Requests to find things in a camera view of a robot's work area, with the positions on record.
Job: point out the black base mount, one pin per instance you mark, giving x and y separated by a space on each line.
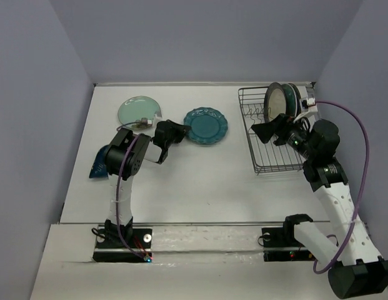
110 249
279 243

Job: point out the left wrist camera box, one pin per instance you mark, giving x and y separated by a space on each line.
152 121

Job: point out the black wire dish rack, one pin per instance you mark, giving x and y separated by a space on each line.
266 158

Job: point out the red and teal floral plate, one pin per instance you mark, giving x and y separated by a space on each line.
291 98

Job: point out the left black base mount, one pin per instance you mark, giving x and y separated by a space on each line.
110 249

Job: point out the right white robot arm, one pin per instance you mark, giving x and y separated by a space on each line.
355 267

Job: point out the navy blue leaf-shaped dish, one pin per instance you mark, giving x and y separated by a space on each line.
98 169

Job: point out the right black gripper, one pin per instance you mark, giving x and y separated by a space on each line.
265 131

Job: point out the teal scalloped edge plate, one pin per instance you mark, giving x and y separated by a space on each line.
208 125

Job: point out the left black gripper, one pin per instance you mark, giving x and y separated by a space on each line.
180 130

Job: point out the dark teal speckled plate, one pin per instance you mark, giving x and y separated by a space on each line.
298 98

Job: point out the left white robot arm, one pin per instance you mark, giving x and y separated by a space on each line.
123 159

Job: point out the light green round plate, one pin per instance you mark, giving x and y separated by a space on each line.
135 108

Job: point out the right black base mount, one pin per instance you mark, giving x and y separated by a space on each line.
279 243

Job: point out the cream plate with metallic rim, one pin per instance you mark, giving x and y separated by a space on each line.
275 102

